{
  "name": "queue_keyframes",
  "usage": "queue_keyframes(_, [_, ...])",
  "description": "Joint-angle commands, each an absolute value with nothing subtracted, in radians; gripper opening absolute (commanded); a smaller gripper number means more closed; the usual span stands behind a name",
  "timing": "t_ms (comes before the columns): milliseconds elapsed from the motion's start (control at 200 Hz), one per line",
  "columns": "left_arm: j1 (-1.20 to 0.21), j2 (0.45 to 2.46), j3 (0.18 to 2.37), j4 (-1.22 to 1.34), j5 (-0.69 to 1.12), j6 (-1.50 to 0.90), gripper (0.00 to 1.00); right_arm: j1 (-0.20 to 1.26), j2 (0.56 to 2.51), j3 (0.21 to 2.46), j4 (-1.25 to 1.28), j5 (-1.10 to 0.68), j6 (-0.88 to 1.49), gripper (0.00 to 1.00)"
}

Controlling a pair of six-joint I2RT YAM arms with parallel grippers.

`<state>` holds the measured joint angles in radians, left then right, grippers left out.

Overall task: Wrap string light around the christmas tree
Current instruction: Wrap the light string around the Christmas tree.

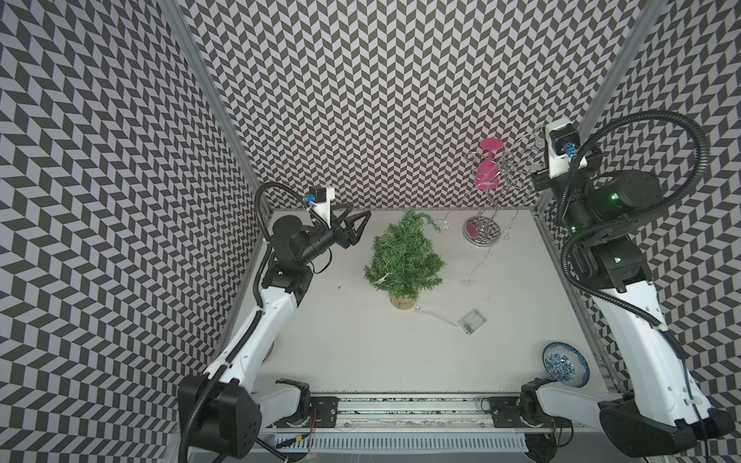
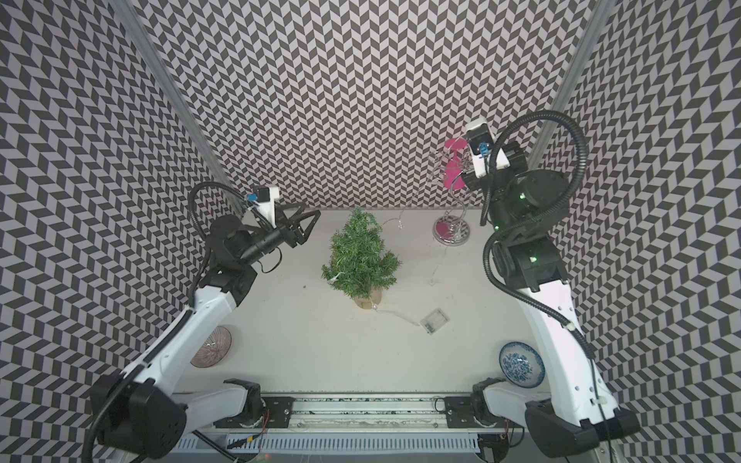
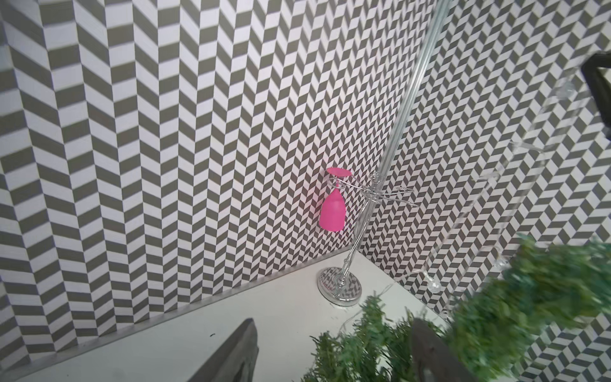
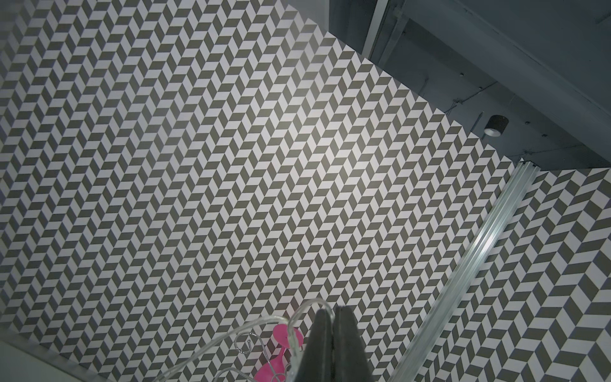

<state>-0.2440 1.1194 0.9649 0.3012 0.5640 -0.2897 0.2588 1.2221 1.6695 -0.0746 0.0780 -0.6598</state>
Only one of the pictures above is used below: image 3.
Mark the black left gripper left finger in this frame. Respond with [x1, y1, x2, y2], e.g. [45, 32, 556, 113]
[189, 318, 259, 382]

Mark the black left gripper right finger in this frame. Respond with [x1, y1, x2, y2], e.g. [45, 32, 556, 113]
[411, 318, 477, 381]

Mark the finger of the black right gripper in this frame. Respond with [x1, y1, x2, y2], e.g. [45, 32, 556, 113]
[580, 51, 610, 140]

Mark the clear string light wire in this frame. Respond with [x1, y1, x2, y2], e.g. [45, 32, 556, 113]
[333, 80, 602, 345]

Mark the small green christmas tree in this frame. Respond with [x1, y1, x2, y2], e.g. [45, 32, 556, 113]
[304, 237, 610, 381]

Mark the pink plastic wine glass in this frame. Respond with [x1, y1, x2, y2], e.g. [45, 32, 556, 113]
[319, 167, 353, 232]

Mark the chrome wire glass rack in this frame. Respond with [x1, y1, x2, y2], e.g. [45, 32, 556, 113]
[317, 173, 414, 307]

